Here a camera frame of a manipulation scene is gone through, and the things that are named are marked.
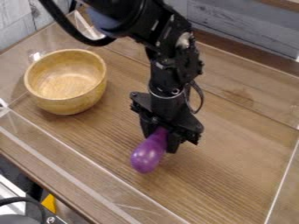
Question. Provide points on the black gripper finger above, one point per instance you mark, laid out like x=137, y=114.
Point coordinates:
x=174, y=141
x=149, y=123

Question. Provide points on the purple toy eggplant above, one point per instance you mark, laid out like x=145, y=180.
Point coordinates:
x=150, y=151

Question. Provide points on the black metal equipment base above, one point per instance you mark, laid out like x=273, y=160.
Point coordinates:
x=37, y=214

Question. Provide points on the clear acrylic corner bracket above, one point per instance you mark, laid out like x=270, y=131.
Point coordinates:
x=86, y=32

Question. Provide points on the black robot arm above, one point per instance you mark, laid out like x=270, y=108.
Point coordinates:
x=157, y=26

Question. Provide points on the brown wooden bowl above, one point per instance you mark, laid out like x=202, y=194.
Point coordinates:
x=67, y=81

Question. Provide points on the yellow sticker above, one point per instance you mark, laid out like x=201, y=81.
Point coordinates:
x=50, y=203

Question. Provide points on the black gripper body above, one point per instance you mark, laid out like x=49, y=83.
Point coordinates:
x=173, y=112

